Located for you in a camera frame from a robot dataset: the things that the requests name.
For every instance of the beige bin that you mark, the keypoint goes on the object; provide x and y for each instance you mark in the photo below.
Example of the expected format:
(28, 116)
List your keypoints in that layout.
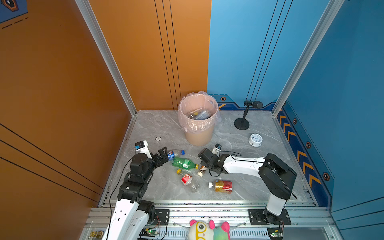
(202, 138)

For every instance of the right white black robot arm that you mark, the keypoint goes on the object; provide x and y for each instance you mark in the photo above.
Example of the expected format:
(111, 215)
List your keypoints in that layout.
(275, 173)

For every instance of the clear bottle red label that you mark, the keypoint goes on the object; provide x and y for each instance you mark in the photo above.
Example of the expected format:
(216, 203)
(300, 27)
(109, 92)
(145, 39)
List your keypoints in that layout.
(188, 180)

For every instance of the pink plastic bin liner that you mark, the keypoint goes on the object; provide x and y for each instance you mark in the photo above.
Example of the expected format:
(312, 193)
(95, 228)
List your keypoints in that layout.
(198, 102)

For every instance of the brown coffee bottle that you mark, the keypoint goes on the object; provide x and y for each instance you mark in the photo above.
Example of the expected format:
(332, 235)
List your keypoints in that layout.
(202, 171)

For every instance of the small pepsi bottle blue cap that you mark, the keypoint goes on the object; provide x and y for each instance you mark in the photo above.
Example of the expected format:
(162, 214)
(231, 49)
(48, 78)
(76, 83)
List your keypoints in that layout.
(175, 153)

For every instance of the plush toy colourful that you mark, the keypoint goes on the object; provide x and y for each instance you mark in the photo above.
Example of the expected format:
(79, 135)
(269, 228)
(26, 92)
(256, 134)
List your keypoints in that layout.
(200, 230)

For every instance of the aluminium rail frame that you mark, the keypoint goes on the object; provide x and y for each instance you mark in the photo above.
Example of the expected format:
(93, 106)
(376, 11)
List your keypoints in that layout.
(308, 221)

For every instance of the white pink carton box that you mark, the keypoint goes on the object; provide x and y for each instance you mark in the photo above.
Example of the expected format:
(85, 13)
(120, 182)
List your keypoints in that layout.
(192, 114)

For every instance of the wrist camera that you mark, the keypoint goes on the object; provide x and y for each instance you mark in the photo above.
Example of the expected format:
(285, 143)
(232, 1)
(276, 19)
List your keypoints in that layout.
(217, 149)
(142, 147)

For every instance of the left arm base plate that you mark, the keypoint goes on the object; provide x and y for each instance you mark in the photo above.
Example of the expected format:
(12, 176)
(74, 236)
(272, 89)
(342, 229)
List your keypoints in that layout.
(159, 217)

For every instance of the clear water bottle blue label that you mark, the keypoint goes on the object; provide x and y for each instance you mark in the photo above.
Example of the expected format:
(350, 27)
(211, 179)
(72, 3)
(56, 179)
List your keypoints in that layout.
(203, 115)

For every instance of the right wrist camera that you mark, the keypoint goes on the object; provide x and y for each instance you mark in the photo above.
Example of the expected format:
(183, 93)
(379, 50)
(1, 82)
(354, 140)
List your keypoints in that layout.
(217, 149)

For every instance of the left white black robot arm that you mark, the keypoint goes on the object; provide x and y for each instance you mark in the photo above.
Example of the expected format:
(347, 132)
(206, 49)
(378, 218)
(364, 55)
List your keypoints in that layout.
(131, 213)

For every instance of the green sprite bottle yellow cap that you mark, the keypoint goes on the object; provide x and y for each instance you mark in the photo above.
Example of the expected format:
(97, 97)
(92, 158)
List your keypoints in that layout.
(183, 163)

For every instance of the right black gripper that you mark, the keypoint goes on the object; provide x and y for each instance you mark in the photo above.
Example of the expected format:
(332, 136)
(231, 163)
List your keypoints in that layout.
(202, 162)

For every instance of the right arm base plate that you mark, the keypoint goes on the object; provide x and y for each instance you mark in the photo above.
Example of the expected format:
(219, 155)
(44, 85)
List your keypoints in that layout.
(263, 217)

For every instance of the brass knob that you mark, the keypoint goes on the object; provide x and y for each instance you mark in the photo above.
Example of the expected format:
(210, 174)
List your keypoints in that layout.
(96, 234)

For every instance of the left green circuit board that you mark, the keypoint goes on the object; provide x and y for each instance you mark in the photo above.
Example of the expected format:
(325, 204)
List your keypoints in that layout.
(149, 233)

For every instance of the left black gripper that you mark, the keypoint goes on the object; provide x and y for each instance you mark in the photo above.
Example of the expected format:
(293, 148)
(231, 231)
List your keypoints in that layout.
(164, 158)

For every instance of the red gold tea bottle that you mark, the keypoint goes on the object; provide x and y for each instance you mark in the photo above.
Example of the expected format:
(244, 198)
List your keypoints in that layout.
(221, 186)

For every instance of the green circuit board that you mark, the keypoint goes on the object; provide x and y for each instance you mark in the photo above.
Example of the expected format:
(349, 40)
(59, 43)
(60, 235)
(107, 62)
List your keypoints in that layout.
(275, 234)
(149, 233)

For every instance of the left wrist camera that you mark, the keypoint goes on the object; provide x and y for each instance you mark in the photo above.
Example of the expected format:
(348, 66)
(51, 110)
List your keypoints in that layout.
(142, 147)

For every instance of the white alarm clock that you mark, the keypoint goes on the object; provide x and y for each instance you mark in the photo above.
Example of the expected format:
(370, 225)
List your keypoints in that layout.
(255, 140)

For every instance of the right green circuit board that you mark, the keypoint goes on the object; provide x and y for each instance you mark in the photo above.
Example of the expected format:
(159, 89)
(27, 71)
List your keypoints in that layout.
(275, 234)

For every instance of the black microphone on stand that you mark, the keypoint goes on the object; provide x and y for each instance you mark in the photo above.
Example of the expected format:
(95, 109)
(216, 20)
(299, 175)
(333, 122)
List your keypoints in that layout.
(243, 123)

